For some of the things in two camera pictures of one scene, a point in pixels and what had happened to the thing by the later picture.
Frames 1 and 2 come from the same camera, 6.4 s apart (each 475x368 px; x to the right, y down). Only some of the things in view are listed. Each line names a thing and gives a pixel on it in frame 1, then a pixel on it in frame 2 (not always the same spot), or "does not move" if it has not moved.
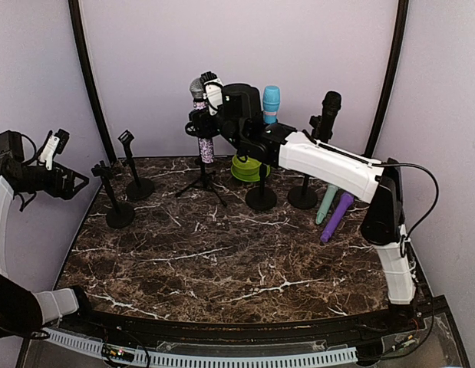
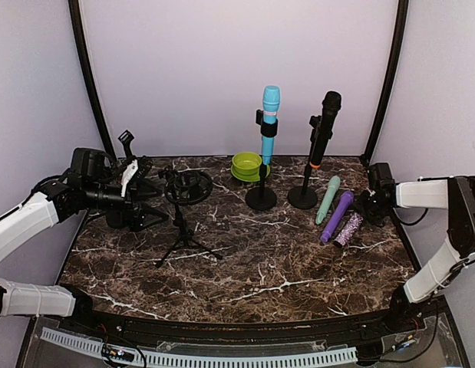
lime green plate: x=249 y=177 does not move
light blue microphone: x=271 y=101 does not move
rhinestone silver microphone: x=206 y=144 to x=352 y=223
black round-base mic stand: x=305 y=198 does not move
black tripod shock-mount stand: x=190 y=129 to x=183 y=188
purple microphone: x=347 y=199 does not move
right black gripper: x=204 y=126 to x=358 y=206
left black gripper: x=65 y=192 to x=133 y=218
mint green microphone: x=329 y=198 does not move
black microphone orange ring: x=331 y=104 does not move
